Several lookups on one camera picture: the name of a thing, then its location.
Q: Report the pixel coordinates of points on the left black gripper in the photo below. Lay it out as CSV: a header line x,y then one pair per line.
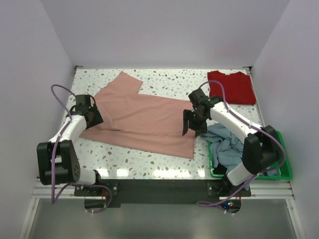
x,y
97,119

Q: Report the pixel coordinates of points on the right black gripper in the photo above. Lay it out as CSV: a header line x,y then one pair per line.
x,y
200,129

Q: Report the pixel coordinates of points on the pink t shirt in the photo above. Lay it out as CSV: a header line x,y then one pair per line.
x,y
142,122

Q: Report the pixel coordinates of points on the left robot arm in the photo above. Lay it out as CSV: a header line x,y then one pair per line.
x,y
57,159

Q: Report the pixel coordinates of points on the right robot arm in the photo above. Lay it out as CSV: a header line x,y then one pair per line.
x,y
261,147

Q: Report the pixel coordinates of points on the blue grey t shirt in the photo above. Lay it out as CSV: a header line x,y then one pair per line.
x,y
225,146

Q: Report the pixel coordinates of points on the black garment in bin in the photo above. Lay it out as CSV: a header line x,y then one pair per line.
x,y
219,169

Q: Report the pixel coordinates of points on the folded red t shirt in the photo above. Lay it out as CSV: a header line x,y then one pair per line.
x,y
237,86

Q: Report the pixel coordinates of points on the green plastic bin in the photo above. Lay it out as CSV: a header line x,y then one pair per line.
x,y
276,173

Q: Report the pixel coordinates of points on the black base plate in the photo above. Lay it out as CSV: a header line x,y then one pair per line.
x,y
112,193

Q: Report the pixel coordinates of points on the aluminium frame rail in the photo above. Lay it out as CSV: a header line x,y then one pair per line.
x,y
260,189

